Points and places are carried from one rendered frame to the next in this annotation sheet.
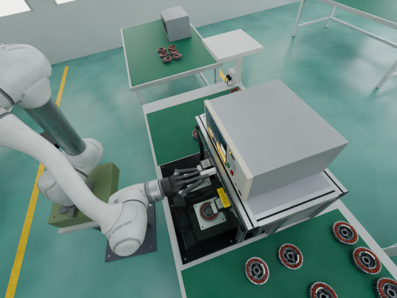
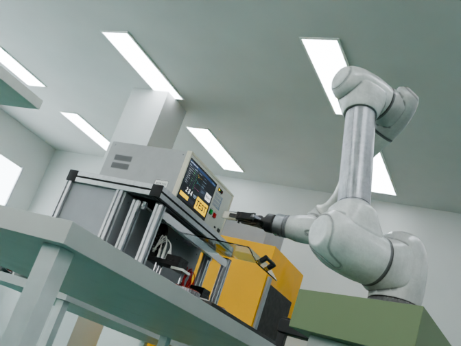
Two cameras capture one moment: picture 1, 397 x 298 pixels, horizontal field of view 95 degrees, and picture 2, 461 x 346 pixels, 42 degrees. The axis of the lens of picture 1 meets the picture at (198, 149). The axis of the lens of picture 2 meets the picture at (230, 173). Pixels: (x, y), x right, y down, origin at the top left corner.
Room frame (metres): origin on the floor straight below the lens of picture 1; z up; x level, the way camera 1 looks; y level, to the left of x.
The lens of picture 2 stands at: (2.28, 1.47, 0.54)
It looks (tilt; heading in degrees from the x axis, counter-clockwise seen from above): 19 degrees up; 220
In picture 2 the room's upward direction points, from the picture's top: 19 degrees clockwise
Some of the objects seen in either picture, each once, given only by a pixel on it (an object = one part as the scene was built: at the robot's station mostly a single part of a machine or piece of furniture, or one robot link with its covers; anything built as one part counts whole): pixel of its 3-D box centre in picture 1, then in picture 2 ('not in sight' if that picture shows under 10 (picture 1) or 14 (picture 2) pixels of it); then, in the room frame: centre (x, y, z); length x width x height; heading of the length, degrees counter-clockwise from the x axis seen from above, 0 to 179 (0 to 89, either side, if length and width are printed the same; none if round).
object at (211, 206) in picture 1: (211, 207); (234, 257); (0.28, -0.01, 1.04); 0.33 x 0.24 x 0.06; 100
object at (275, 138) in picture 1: (262, 135); (167, 190); (0.50, -0.29, 1.22); 0.44 x 0.39 x 0.20; 10
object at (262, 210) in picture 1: (256, 149); (156, 216); (0.52, -0.29, 1.09); 0.68 x 0.44 x 0.05; 10
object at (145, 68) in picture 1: (168, 67); not in sight; (2.83, 0.24, 0.37); 1.85 x 1.10 x 0.75; 10
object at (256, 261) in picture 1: (256, 270); not in sight; (0.03, -0.17, 0.77); 0.11 x 0.11 x 0.04
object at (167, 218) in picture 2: (216, 169); (195, 240); (0.48, -0.07, 1.03); 0.62 x 0.01 x 0.03; 10
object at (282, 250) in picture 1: (289, 256); not in sight; (0.06, -0.36, 0.77); 0.11 x 0.11 x 0.04
